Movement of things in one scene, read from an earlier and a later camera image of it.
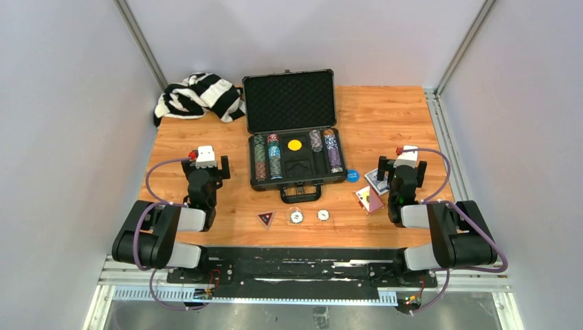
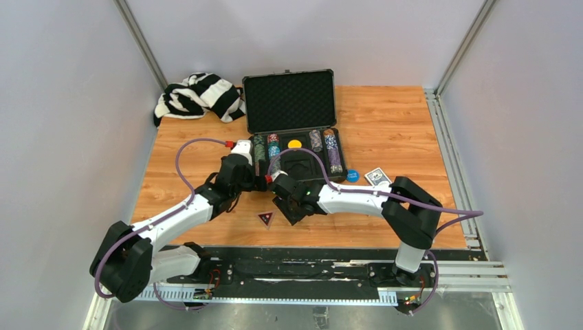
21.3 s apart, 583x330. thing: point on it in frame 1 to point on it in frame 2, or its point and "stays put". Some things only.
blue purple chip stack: x=331 y=144 stays put
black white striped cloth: x=199 y=94 stays put
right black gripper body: x=387 y=165 to x=289 y=210
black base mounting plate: x=301 y=273 stays put
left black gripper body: x=214 y=175 to x=251 y=182
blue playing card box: x=381 y=186 stays put
